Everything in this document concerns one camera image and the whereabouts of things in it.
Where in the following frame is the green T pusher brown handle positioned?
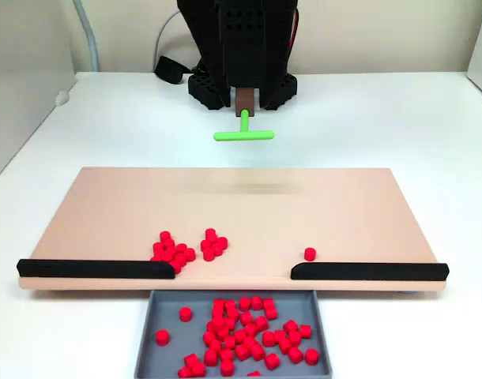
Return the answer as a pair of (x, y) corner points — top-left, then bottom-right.
(213, 87), (276, 142)

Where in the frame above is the grey tray container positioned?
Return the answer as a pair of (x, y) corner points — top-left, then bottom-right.
(133, 289), (333, 379)

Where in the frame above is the beige flat board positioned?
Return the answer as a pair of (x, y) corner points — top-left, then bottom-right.
(18, 166), (450, 295)

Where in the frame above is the pale grey tube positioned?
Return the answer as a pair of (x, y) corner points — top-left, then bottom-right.
(72, 0), (100, 73)

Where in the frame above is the red black white servo cable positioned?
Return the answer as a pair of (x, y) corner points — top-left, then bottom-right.
(290, 7), (300, 52)

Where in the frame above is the thin white cable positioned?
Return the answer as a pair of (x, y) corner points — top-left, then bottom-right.
(152, 9), (183, 74)

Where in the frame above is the black guide rail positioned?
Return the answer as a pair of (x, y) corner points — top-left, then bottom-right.
(16, 258), (176, 280)
(290, 261), (450, 282)

